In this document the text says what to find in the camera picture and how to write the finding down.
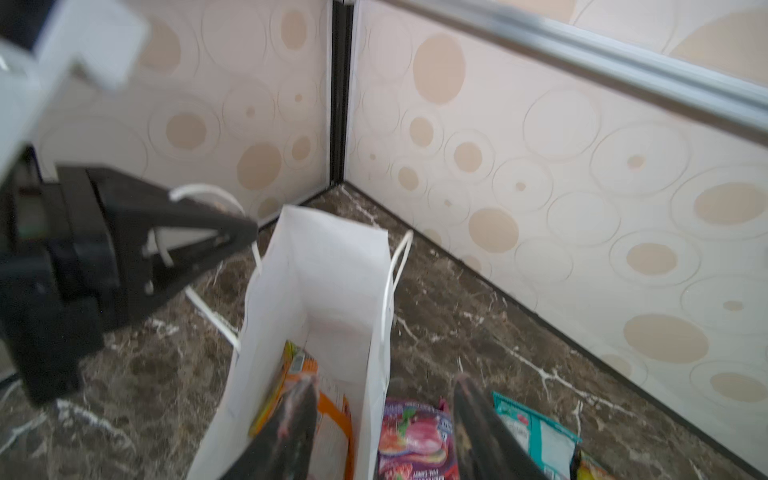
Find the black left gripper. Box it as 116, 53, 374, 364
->
1, 146, 258, 405

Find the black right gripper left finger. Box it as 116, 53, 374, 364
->
221, 374, 319, 480

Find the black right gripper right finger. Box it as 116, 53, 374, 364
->
452, 374, 546, 480

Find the orange multicolour Fox's candy packet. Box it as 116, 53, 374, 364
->
243, 341, 354, 479

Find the colourful painted paper bag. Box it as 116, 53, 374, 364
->
185, 205, 413, 479

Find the teal snack packet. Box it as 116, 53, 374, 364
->
492, 392, 582, 479

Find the pink Fox's candy packet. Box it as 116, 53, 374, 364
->
377, 398, 459, 480

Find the orange red Fox's candy packet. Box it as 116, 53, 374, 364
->
570, 446, 615, 480

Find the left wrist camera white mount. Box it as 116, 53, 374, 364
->
1, 1, 150, 178

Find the black vertical frame post left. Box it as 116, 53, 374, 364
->
329, 1, 354, 186

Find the aluminium horizontal back rail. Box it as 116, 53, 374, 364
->
394, 1, 767, 145

